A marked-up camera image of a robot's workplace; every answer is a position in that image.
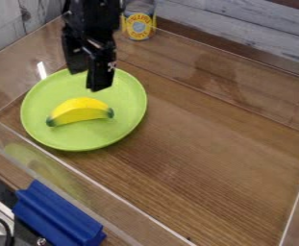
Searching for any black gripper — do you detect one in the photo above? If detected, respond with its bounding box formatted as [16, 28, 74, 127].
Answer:
[62, 0, 120, 92]

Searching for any yellow toy banana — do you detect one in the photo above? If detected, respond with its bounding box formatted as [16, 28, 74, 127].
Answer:
[47, 97, 115, 127]

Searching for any green plastic plate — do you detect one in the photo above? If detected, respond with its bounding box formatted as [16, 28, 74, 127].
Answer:
[20, 69, 148, 152]

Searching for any yellow labelled tin can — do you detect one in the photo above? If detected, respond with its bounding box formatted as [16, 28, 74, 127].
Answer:
[120, 0, 156, 41]

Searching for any blue plastic clamp block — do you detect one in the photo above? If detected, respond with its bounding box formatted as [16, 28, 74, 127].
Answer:
[13, 180, 107, 246]

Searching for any clear acrylic enclosure wall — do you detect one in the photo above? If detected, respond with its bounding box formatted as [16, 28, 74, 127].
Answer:
[0, 122, 196, 246]

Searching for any black cable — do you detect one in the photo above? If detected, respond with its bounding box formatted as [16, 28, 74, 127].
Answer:
[0, 214, 16, 246]

